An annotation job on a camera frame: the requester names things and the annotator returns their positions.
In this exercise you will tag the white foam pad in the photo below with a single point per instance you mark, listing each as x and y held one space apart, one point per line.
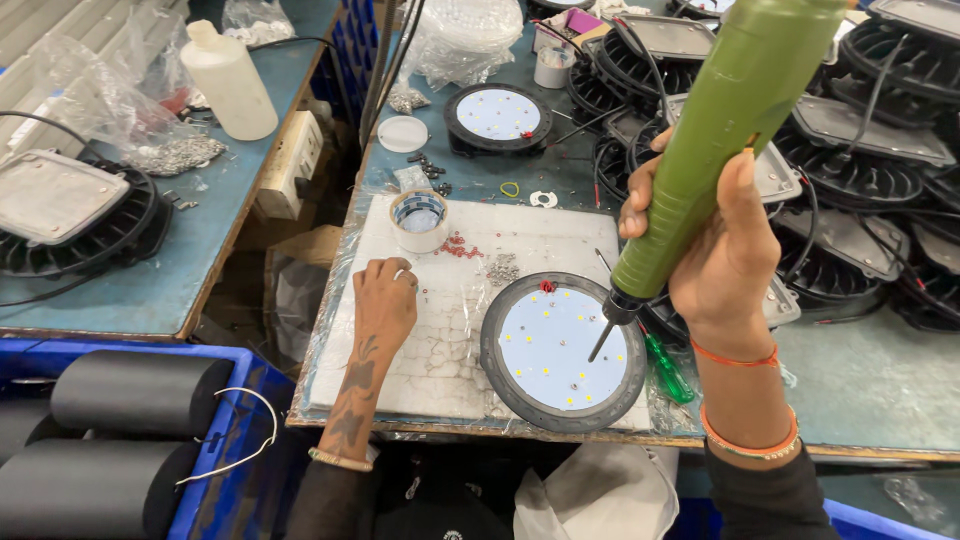
450 330

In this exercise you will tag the yellow rubber band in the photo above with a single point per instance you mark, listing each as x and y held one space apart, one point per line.
503 190

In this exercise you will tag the white plastic bag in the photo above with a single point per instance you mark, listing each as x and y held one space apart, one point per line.
600 491

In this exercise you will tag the pile of red washers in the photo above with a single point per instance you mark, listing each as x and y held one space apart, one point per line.
459 247

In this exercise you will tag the heap of black lamp housings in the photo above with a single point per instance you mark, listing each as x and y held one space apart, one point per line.
862 180

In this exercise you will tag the pile of small silver screws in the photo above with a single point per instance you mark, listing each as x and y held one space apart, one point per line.
503 268

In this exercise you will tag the blue plastic crate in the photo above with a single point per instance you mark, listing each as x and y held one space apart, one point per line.
877 525

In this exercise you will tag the group of small black parts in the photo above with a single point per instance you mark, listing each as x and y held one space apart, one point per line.
430 166

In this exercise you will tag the small white cup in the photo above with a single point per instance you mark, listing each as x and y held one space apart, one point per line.
553 71

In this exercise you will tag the stack of blue crates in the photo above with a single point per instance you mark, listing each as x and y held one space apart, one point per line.
356 45

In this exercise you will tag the small plastic bag of screws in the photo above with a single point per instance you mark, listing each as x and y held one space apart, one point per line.
407 100

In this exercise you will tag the small silver metal clips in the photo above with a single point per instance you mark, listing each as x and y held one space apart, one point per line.
180 201

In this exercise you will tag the gold bangle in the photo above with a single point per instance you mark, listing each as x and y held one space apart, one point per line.
339 460

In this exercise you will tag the orange thread wristband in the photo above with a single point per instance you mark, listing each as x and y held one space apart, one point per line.
731 362

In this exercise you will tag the white round lid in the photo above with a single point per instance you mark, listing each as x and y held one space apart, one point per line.
403 134

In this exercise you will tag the crumpled clear plastic bag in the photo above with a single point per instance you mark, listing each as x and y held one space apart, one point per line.
255 21

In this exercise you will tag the person's right hand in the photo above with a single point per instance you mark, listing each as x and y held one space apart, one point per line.
731 270

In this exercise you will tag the black finned lamp housing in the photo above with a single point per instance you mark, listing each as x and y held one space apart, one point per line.
67 206

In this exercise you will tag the white power socket box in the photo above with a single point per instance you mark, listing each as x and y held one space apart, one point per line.
289 169

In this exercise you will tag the green electric screwdriver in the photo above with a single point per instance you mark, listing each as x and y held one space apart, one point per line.
712 127

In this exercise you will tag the round black-rimmed LED lamp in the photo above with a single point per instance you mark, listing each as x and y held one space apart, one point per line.
499 116
551 356

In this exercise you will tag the pink cardboard box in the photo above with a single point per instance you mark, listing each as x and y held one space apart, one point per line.
581 21

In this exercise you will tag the clear bag of white parts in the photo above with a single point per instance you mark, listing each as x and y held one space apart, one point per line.
465 37

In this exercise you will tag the white tape roll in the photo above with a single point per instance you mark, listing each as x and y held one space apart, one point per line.
420 236

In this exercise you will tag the person's left hand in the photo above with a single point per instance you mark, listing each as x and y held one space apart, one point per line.
384 304

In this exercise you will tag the white plastic bottle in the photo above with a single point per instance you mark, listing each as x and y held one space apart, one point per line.
229 86

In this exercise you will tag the clear plastic bag of screws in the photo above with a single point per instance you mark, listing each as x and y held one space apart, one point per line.
142 127

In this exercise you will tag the person's left fingers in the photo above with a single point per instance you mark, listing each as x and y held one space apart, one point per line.
382 268

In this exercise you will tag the orange beaded bangle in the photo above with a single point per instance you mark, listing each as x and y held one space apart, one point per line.
750 450

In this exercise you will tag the blue crate of black rolls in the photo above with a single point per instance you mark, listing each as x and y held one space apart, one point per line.
112 442

